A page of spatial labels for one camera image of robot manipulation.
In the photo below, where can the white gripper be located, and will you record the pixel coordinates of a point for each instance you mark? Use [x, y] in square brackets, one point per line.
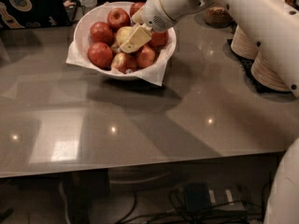
[154, 12]

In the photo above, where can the yellow-green apple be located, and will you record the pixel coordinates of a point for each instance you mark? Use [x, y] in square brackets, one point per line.
[122, 34]

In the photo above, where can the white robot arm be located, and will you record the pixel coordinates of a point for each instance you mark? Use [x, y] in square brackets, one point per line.
[273, 27]

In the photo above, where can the red apple top right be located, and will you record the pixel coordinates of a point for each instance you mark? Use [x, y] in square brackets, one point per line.
[135, 7]

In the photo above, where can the red apple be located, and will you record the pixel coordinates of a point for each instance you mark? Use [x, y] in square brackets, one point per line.
[101, 32]
[158, 39]
[117, 18]
[145, 56]
[100, 54]
[135, 7]

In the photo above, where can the red apple top centre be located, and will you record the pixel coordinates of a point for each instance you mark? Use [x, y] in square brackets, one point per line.
[117, 18]

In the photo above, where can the red apple front right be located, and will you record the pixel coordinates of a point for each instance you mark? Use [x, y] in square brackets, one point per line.
[145, 56]

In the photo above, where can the red-yellow apple front centre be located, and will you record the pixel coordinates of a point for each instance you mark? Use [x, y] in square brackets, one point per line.
[124, 63]

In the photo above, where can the red apple left upper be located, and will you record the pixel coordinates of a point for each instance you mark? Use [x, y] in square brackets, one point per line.
[101, 32]

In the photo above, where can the white ceramic bowl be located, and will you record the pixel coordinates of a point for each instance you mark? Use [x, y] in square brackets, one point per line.
[81, 38]

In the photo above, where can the red apple front left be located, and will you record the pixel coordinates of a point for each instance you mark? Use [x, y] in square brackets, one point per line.
[100, 54]

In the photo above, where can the white paper napkin liner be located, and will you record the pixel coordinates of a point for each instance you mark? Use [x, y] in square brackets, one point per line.
[152, 73]

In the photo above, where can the glass jar with cereal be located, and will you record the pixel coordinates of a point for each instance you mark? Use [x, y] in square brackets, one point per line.
[217, 16]

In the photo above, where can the tall paper plate stack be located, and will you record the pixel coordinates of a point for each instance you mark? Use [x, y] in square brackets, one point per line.
[242, 45]

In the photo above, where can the black mat under plates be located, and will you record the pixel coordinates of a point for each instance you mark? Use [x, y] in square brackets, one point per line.
[246, 65]

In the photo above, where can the black laptop with stickers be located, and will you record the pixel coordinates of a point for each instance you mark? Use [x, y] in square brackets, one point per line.
[23, 14]

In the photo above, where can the front paper plate stack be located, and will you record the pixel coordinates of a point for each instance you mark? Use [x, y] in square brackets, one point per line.
[265, 75]

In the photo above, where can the power strip on floor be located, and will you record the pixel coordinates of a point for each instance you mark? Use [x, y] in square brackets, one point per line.
[202, 196]

